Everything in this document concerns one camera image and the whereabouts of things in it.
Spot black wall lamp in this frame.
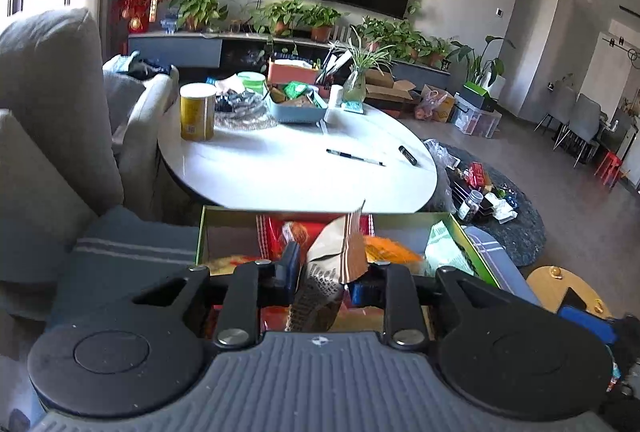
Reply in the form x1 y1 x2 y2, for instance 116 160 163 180
602 34 640 67

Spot red checkered snack packet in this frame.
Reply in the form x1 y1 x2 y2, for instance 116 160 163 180
256 214 376 263

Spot clear storage box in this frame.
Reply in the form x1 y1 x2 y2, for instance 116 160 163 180
452 92 502 137

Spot blue plastic basket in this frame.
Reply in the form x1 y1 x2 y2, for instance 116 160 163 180
267 86 331 125

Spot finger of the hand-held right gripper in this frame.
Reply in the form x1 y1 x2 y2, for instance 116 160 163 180
557 307 618 345

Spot blue striped tablecloth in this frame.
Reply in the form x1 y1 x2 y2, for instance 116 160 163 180
50 206 542 328

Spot clear plastic bag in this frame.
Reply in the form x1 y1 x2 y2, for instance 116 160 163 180
425 139 461 213

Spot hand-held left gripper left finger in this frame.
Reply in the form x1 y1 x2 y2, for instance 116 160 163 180
131 242 302 349

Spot grey television cabinet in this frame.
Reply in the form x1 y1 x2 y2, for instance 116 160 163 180
127 32 451 80

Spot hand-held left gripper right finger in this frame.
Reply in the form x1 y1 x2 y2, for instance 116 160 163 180
347 261 543 349

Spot brown snack packet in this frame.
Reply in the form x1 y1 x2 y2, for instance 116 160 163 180
285 199 371 333

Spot red yellow snack packet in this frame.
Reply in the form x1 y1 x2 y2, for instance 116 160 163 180
207 253 256 277

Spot grey dining chair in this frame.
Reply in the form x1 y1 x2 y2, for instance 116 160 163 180
535 84 576 147
555 94 603 167

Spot clear bag of dark items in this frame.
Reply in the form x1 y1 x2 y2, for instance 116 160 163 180
215 89 278 130

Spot green lidded tub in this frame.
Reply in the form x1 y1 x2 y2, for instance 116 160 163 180
237 72 267 93

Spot yellow canister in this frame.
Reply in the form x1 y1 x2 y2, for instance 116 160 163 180
180 82 217 141

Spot green cardboard box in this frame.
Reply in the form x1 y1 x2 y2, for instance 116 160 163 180
195 206 501 348

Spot white tissue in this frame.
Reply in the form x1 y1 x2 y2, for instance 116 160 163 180
482 192 518 225

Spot large-leaf plant in white planter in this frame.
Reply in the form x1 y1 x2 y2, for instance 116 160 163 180
450 36 516 97

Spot open cardboard box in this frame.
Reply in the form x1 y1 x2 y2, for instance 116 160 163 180
365 68 417 113

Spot dining table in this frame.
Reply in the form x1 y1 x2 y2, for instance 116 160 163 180
600 106 640 163

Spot pale green snack packet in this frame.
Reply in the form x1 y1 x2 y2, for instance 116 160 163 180
424 221 476 277

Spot spider plant in glass vase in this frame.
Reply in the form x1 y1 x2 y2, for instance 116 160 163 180
330 26 396 105

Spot potted green plant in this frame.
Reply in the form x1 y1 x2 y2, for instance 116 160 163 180
260 0 301 37
425 36 458 67
170 0 228 32
395 22 431 62
300 4 346 43
357 16 396 52

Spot white oval table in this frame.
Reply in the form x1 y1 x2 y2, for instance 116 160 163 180
157 79 440 215

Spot glass jar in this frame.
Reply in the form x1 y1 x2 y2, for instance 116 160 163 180
457 190 485 221

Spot orange tissue box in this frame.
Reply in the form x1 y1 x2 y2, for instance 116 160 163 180
267 58 321 85

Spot grey fabric sofa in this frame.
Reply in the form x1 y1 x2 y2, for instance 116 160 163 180
0 8 180 413

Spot dark tablet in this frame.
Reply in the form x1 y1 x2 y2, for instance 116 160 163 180
562 287 596 313

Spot orange snack packet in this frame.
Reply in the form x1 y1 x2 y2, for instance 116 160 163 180
362 234 423 265

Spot wooden oval side table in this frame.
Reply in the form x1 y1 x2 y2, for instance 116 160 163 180
526 265 616 319

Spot red packs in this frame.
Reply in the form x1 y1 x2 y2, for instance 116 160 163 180
462 162 493 190

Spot black white pen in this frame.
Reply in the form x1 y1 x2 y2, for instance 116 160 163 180
326 148 387 167

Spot small cardboard box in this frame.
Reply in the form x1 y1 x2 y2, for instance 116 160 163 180
422 84 457 123

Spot dark clothes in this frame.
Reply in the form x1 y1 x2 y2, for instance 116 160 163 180
102 52 173 80

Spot red plastic stool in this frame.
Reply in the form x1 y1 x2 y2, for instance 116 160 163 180
594 152 626 187

